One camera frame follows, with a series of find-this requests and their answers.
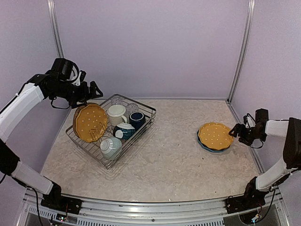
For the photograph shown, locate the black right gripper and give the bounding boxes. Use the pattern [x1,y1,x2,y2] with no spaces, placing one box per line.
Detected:
[229,123,266,146]

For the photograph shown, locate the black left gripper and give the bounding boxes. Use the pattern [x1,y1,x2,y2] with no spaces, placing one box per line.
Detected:
[51,80,103,108]

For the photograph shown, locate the yellow dotted plate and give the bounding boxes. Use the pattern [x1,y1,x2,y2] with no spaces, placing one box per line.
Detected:
[198,122,233,151]
[76,103,108,143]

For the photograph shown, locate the blue dotted plate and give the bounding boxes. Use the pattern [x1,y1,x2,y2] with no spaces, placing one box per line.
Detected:
[197,131,230,153]

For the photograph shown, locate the cream bird pattern plate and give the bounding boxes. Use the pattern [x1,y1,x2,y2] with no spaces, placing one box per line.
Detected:
[72,106,85,139]

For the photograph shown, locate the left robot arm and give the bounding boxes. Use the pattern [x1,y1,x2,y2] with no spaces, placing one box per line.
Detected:
[0,58,103,210]

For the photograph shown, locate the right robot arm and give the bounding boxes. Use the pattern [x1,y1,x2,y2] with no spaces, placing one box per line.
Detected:
[229,108,301,209]

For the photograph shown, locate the clear glass back left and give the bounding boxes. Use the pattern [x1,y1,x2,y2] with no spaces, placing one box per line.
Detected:
[111,95,123,105]

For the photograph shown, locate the clear glass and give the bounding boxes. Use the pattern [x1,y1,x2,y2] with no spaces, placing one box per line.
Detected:
[126,103,139,116]
[111,95,123,105]

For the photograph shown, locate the white ceramic mug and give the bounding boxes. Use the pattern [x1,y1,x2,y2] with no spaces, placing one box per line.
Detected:
[107,105,128,126]

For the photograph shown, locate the clear glass back right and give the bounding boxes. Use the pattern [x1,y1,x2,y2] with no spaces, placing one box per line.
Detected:
[126,103,139,116]

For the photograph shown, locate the navy white bowl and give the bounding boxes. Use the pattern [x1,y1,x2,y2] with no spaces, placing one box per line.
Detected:
[113,123,135,140]

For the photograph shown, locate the dark blue mug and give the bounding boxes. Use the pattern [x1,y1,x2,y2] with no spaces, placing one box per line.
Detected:
[129,112,146,131]

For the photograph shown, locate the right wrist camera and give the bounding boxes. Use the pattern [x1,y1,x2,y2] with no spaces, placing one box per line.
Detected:
[243,113,256,128]

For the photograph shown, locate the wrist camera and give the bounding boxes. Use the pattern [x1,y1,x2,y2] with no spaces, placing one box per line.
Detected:
[243,113,256,128]
[69,70,86,86]

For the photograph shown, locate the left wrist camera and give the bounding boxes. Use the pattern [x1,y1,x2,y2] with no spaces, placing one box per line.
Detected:
[69,70,86,86]

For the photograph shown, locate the wire dish rack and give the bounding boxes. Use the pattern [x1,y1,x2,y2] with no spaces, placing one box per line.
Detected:
[65,93,157,170]

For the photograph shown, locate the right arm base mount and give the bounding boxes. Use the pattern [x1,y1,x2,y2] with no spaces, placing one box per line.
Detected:
[225,186,269,214]

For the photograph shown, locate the right aluminium frame post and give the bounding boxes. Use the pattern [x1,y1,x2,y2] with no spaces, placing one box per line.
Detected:
[227,0,255,105]

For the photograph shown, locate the aluminium frame post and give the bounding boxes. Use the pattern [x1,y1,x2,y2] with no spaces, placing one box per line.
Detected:
[227,0,255,105]
[47,0,64,58]

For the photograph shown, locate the aluminium front rail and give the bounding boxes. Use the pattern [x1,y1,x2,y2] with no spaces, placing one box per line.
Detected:
[13,189,292,226]

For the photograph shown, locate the left aluminium frame post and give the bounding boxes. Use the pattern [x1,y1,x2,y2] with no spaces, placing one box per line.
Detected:
[47,0,64,58]

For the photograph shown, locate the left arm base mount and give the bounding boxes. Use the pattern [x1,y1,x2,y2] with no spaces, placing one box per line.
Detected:
[41,185,83,215]

